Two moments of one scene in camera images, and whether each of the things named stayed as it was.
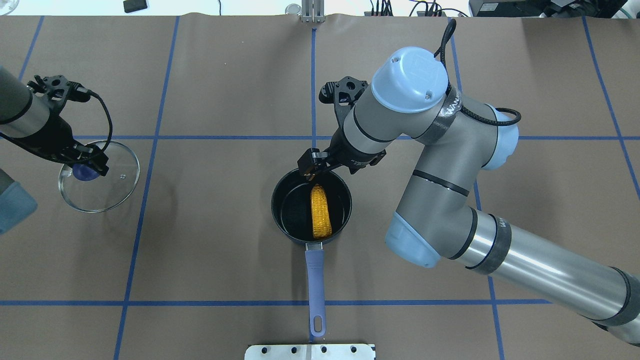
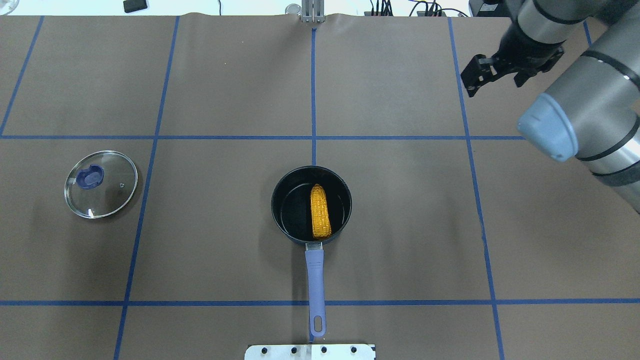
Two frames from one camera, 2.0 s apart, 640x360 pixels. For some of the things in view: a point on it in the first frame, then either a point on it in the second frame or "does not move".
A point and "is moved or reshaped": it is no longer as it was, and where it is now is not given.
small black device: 131,6 does not move
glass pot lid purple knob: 83,173 is moved or reshaped
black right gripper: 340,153 → 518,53
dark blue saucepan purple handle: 291,214 does not move
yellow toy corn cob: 322,225 does not move
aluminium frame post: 313,11 does not move
